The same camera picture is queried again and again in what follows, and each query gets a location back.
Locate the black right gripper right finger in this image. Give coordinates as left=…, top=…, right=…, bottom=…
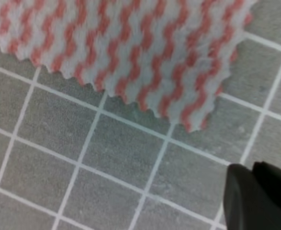
left=252, top=161, right=281, bottom=206

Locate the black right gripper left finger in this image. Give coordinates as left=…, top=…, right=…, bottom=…
left=223, top=164, right=281, bottom=230

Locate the pink white wavy striped towel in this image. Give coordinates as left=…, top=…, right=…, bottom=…
left=0, top=0, right=255, bottom=132

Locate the grey grid tablecloth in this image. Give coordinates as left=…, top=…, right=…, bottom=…
left=0, top=0, right=281, bottom=230

